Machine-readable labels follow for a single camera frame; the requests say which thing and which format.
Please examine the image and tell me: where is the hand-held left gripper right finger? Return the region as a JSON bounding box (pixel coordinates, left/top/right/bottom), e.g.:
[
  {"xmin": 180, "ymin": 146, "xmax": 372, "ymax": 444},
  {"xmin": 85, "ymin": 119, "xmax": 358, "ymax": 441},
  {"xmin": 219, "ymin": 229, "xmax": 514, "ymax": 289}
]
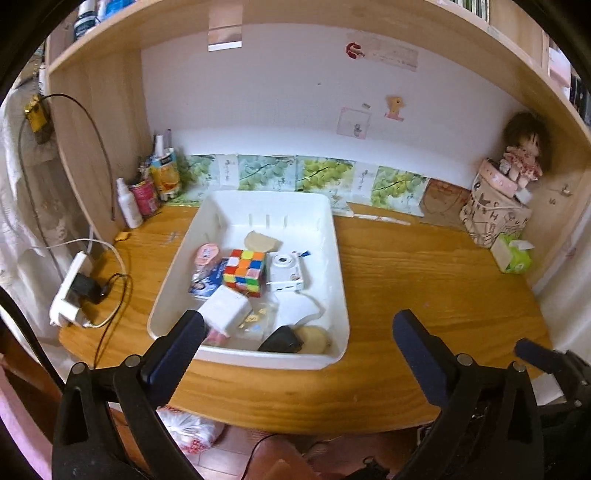
[{"xmin": 392, "ymin": 309, "xmax": 544, "ymax": 480}]

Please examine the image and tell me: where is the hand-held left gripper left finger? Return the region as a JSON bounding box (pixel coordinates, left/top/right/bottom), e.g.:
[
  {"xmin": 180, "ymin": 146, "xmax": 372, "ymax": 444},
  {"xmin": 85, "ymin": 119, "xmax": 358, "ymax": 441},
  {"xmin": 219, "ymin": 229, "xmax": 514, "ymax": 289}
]
[{"xmin": 52, "ymin": 309, "xmax": 208, "ymax": 480}]

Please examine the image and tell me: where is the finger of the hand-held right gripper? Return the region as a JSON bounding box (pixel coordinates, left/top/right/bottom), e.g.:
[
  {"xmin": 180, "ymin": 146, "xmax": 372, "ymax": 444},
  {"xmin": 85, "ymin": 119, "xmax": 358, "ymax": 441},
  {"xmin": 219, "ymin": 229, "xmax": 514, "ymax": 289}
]
[{"xmin": 515, "ymin": 338, "xmax": 570, "ymax": 376}]

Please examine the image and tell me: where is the pink plastic bar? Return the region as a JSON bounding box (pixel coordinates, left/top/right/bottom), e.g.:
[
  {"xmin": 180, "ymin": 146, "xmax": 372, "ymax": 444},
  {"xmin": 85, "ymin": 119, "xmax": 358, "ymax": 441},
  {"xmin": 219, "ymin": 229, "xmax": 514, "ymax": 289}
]
[{"xmin": 202, "ymin": 324, "xmax": 228, "ymax": 348}]

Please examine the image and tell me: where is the white charger cube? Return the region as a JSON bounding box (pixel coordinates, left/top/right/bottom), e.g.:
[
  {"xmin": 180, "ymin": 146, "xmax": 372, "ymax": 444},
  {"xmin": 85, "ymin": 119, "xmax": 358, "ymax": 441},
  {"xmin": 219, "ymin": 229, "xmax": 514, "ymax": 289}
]
[{"xmin": 196, "ymin": 284, "xmax": 253, "ymax": 336}]

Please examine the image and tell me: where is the black small pouch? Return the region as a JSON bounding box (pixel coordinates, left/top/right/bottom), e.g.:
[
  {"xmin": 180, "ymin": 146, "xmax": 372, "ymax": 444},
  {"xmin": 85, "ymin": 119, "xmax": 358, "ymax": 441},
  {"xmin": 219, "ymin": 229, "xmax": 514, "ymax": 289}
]
[{"xmin": 257, "ymin": 325, "xmax": 302, "ymax": 354}]

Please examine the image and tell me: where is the multicolour puzzle cube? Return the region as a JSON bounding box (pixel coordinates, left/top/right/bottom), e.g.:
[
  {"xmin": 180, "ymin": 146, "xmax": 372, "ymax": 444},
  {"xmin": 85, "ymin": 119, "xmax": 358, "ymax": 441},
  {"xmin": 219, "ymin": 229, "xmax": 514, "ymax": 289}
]
[{"xmin": 222, "ymin": 248, "xmax": 268, "ymax": 296}]

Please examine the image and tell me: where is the tan round disc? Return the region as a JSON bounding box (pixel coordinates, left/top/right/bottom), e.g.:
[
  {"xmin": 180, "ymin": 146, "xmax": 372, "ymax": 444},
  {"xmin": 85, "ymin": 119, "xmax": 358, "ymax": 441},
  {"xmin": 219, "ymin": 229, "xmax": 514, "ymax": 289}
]
[{"xmin": 295, "ymin": 325, "xmax": 332, "ymax": 355}]

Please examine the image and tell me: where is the white toy camera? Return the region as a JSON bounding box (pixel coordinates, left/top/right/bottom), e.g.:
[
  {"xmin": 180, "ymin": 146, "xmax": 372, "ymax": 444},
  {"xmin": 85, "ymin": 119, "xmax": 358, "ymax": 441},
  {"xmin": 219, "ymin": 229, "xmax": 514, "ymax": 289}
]
[{"xmin": 267, "ymin": 251, "xmax": 306, "ymax": 293}]

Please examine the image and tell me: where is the tan sponge piece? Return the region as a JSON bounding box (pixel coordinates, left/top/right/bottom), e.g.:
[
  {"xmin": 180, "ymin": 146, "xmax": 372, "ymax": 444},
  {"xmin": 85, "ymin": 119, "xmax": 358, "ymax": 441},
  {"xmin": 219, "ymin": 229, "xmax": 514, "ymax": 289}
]
[{"xmin": 243, "ymin": 230, "xmax": 283, "ymax": 254}]

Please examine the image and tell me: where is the white plastic tray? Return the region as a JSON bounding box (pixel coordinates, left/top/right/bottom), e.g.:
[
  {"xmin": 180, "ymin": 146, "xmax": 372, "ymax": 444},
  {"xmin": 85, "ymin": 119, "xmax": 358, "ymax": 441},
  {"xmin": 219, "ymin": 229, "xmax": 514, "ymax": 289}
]
[{"xmin": 148, "ymin": 190, "xmax": 350, "ymax": 373}]

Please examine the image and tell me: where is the white plastic bag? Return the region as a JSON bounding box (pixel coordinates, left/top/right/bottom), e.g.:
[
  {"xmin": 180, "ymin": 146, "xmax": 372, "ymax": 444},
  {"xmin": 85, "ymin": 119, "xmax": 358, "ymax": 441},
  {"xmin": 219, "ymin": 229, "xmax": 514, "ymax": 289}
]
[{"xmin": 156, "ymin": 405, "xmax": 225, "ymax": 456}]

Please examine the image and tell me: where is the green tissue pack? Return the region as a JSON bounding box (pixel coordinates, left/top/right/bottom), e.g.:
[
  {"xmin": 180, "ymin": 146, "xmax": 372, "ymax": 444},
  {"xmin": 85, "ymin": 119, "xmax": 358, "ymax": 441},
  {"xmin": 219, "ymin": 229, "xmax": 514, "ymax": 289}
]
[{"xmin": 490, "ymin": 233, "xmax": 534, "ymax": 274}]

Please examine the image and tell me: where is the black plug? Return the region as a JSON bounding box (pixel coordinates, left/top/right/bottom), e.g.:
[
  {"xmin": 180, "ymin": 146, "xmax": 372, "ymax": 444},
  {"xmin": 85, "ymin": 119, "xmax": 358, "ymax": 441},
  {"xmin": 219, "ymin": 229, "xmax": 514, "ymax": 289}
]
[{"xmin": 76, "ymin": 272, "xmax": 110, "ymax": 306}]

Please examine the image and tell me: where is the white power strip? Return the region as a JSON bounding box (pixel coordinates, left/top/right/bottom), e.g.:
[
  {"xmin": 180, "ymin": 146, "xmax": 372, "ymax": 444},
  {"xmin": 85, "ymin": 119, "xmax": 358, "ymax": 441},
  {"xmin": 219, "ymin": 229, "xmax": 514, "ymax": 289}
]
[{"xmin": 49, "ymin": 251, "xmax": 96, "ymax": 328}]

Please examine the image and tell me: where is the printed canvas bag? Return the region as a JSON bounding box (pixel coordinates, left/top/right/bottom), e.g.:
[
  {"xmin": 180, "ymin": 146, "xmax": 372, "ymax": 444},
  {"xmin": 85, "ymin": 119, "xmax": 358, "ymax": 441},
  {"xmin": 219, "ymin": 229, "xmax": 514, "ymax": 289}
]
[{"xmin": 459, "ymin": 174, "xmax": 533, "ymax": 250}]

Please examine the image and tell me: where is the white spray bottle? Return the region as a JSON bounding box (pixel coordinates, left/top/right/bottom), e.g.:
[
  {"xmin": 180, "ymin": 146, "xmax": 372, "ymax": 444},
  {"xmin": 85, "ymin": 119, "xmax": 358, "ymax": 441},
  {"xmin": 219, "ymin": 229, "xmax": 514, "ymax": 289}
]
[{"xmin": 115, "ymin": 177, "xmax": 144, "ymax": 230}]

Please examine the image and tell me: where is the pink can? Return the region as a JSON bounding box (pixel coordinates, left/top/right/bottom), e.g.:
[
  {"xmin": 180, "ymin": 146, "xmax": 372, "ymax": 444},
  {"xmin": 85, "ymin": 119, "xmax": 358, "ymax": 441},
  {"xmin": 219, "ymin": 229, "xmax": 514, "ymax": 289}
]
[{"xmin": 128, "ymin": 180, "xmax": 160, "ymax": 218}]

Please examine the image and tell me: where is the brown printed cardboard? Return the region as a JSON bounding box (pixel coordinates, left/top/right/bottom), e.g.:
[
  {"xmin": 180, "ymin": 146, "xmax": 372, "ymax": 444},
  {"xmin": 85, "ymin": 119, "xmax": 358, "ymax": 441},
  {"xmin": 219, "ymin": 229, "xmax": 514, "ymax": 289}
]
[{"xmin": 422, "ymin": 178, "xmax": 476, "ymax": 230}]

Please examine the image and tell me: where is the orange print carton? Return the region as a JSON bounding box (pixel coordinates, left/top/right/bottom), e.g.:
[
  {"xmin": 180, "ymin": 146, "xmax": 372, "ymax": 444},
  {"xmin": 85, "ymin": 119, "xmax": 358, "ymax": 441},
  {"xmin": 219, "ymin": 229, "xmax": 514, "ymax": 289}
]
[{"xmin": 150, "ymin": 154, "xmax": 182, "ymax": 202}]

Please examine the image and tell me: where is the pink cloth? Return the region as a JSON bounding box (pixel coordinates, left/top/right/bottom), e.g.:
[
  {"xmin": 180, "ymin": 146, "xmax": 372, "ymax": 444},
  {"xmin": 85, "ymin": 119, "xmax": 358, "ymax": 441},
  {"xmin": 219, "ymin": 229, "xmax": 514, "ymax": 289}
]
[{"xmin": 0, "ymin": 367, "xmax": 52, "ymax": 480}]

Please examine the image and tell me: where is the white lace curtain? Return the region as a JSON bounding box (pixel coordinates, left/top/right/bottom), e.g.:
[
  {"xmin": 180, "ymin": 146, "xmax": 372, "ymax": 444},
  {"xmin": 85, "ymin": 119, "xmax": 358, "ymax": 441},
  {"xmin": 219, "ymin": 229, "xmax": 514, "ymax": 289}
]
[{"xmin": 0, "ymin": 87, "xmax": 94, "ymax": 298}]

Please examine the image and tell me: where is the row of grape print sheets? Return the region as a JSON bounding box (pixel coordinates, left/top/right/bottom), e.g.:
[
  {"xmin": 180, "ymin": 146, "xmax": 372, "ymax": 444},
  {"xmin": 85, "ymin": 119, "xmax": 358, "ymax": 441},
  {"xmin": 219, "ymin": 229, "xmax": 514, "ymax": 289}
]
[{"xmin": 168, "ymin": 153, "xmax": 428, "ymax": 218}]

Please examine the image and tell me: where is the brown haired doll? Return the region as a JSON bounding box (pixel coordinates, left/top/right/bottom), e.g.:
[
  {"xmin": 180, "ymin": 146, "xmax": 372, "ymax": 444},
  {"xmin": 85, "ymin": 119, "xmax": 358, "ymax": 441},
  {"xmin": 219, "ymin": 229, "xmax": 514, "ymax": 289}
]
[{"xmin": 498, "ymin": 113, "xmax": 551, "ymax": 190}]

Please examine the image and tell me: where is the wooden shelf unit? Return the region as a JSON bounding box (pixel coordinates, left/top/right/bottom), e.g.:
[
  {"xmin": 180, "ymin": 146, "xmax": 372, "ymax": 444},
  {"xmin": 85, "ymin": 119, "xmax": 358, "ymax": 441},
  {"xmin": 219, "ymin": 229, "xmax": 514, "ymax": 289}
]
[{"xmin": 44, "ymin": 0, "xmax": 591, "ymax": 296}]

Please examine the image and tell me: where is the yellow black device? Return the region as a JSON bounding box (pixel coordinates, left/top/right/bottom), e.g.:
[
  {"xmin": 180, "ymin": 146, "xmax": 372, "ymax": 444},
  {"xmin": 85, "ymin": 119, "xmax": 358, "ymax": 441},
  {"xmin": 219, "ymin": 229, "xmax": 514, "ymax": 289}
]
[{"xmin": 23, "ymin": 95, "xmax": 51, "ymax": 135}]

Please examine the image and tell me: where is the clear plastic holder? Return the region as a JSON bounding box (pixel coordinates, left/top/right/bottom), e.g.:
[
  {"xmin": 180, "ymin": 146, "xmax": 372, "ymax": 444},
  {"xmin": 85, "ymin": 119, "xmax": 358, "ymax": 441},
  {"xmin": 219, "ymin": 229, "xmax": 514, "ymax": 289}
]
[{"xmin": 207, "ymin": 4, "xmax": 243, "ymax": 52}]

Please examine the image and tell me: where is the dark bottle with white cap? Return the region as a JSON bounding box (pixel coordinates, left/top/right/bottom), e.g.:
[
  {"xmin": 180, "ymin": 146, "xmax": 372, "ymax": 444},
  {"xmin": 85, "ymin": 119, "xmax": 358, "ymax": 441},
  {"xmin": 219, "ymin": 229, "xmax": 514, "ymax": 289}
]
[{"xmin": 74, "ymin": 0, "xmax": 100, "ymax": 40}]

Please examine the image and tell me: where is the black desk cable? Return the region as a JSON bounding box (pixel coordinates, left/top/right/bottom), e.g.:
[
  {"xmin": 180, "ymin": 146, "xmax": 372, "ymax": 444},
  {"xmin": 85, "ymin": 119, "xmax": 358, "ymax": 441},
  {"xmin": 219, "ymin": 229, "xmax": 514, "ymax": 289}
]
[{"xmin": 93, "ymin": 272, "xmax": 133, "ymax": 366}]

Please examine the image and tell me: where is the white cable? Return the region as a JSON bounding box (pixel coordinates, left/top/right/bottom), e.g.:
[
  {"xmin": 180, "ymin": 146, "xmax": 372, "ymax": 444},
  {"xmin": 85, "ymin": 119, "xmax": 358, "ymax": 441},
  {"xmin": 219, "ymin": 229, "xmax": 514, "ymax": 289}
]
[{"xmin": 43, "ymin": 237, "xmax": 129, "ymax": 329}]

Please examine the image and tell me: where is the thin black hanging cable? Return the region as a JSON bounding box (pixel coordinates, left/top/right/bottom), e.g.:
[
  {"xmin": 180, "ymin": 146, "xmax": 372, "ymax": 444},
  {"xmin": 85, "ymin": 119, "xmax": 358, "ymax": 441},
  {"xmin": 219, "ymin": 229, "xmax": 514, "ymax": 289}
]
[{"xmin": 17, "ymin": 93, "xmax": 117, "ymax": 223}]

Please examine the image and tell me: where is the pink translucent wall note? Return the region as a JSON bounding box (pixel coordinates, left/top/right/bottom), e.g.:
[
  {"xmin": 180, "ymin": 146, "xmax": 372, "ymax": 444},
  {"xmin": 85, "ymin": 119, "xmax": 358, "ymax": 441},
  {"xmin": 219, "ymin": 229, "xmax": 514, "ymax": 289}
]
[{"xmin": 335, "ymin": 107, "xmax": 373, "ymax": 140}]

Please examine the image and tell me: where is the yellow figure wall sticker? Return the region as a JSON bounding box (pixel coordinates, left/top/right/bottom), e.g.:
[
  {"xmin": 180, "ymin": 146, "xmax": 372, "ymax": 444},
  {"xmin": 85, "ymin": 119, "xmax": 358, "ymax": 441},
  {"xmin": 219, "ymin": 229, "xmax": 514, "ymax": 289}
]
[{"xmin": 384, "ymin": 95, "xmax": 407, "ymax": 122}]

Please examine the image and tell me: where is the paper strip wall note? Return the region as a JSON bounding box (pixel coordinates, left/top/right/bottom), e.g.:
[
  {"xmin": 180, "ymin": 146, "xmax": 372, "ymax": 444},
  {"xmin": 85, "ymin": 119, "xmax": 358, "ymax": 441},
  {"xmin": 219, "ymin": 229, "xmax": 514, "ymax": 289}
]
[{"xmin": 364, "ymin": 43, "xmax": 419, "ymax": 73}]

